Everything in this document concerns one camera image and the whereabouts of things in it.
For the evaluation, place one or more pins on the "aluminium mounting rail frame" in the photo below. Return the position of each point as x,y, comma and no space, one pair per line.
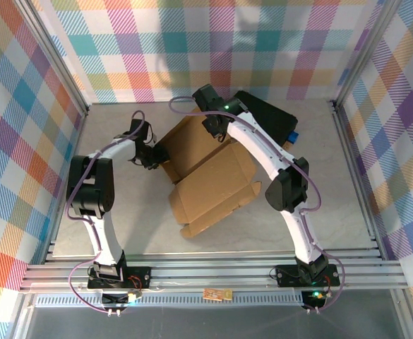
209,272

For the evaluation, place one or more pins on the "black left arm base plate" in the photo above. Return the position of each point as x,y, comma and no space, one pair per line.
139,277

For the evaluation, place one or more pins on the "aluminium corner post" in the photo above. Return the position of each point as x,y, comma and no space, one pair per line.
58,60
365,53

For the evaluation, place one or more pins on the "small blue block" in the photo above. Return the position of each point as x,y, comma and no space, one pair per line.
293,137

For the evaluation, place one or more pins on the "brown cardboard box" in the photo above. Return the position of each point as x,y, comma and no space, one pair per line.
209,190

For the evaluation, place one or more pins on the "small cork block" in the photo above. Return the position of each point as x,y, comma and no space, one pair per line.
286,146

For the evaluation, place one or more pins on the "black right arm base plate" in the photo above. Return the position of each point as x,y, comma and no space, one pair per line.
287,275

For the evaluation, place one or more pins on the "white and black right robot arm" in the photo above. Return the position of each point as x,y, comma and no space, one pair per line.
259,144

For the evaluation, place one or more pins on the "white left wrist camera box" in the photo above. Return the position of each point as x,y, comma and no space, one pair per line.
151,137

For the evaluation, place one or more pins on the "small orange circuit board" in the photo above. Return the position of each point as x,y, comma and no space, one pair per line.
216,294

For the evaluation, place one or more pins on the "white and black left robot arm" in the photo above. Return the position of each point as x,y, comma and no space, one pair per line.
103,229

